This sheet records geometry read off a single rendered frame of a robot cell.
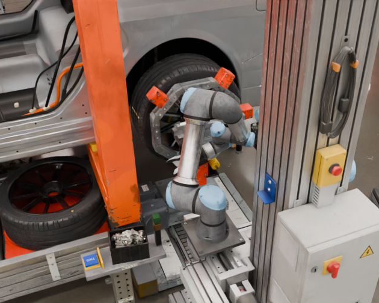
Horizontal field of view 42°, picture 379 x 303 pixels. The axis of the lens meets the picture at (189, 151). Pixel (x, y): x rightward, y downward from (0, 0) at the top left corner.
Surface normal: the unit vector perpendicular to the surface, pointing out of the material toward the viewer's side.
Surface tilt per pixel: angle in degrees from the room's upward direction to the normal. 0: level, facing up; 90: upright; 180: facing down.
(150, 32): 90
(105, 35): 90
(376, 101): 0
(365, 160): 0
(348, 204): 0
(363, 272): 91
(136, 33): 90
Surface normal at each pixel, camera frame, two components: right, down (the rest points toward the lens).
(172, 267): -0.03, -0.81
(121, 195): 0.35, 0.54
